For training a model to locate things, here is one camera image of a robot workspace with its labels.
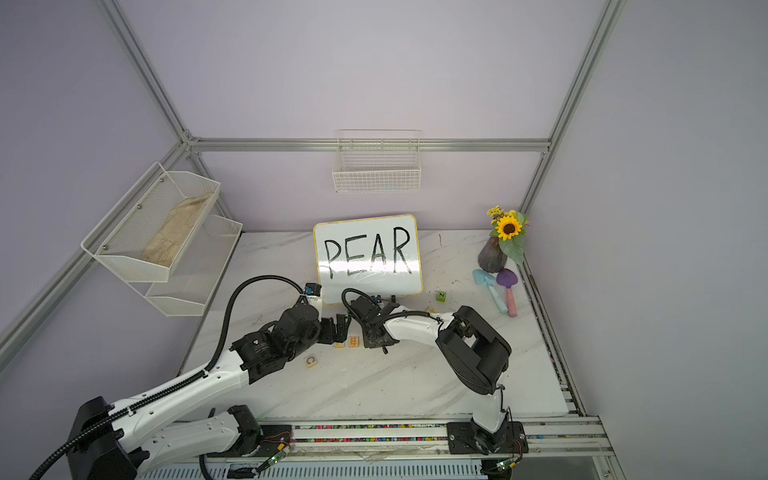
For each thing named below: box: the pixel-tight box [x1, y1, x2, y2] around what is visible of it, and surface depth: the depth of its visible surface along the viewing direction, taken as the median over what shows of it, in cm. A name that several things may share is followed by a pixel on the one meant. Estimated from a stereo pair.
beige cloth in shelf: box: [141, 193, 212, 267], surface depth 81 cm
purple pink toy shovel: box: [496, 268, 519, 318], surface depth 104 cm
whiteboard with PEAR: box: [313, 214, 424, 306], surface depth 100 cm
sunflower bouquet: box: [487, 205, 530, 265], surface depth 92 cm
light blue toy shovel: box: [472, 269, 509, 314], surface depth 106 cm
